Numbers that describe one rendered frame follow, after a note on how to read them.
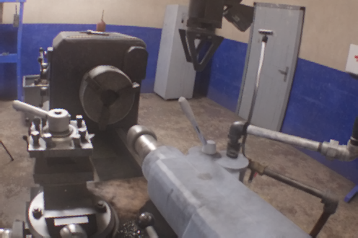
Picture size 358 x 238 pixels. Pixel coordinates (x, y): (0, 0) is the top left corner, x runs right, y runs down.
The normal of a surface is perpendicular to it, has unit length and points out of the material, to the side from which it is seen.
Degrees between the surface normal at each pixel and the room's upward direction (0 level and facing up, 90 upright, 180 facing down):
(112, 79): 90
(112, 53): 90
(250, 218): 0
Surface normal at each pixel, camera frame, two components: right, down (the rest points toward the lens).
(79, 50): 0.49, 0.33
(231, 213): 0.14, -0.94
